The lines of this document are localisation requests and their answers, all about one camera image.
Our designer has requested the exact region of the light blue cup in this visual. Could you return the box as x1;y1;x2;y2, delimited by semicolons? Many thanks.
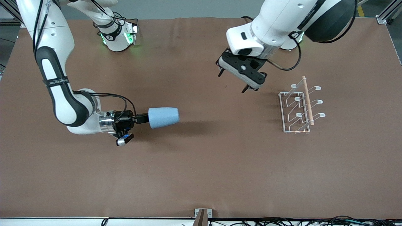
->
148;107;180;129

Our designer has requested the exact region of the brown table cover sheet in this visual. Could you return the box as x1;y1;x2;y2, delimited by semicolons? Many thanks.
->
0;16;402;219

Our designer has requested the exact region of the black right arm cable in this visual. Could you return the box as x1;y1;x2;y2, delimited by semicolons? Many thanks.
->
72;92;137;117

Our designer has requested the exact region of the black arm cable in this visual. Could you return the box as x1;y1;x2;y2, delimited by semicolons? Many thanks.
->
266;30;302;71
72;92;137;117

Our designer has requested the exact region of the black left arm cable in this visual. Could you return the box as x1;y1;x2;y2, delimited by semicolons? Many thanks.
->
266;30;302;71

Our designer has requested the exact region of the white wire cup rack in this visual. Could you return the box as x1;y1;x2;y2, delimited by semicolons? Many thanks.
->
278;76;326;134

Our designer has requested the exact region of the black right base cable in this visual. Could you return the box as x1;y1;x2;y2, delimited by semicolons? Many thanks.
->
113;12;139;26

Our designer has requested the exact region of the metal table edge bracket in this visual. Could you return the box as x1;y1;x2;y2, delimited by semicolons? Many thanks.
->
194;208;213;226

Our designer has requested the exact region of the black cable bundle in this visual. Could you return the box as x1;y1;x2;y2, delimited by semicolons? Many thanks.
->
209;216;402;226

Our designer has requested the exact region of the aluminium frame profile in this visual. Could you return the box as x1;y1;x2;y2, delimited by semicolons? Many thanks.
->
376;0;402;25
0;0;24;26

